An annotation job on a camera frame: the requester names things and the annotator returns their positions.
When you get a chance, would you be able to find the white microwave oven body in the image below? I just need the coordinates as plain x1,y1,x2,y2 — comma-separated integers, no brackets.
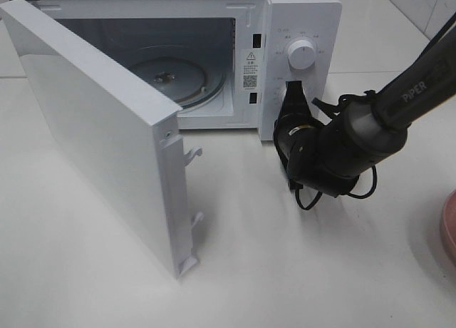
7,0,342,140

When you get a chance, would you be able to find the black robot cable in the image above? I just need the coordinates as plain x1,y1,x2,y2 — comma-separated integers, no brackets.
272,91,378,211

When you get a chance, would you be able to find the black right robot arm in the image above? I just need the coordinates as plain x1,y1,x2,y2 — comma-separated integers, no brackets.
273,16,455,197

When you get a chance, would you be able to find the pink round plate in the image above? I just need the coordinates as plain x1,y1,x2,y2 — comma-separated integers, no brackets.
440,191,456,261

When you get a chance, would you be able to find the white microwave door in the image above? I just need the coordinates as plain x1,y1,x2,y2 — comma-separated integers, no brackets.
1,0,202,277

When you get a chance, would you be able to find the upper white round knob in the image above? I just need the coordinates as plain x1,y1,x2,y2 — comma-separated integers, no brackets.
286,38,317,70

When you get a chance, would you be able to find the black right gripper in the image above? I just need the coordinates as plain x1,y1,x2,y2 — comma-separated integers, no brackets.
274,81,339,175

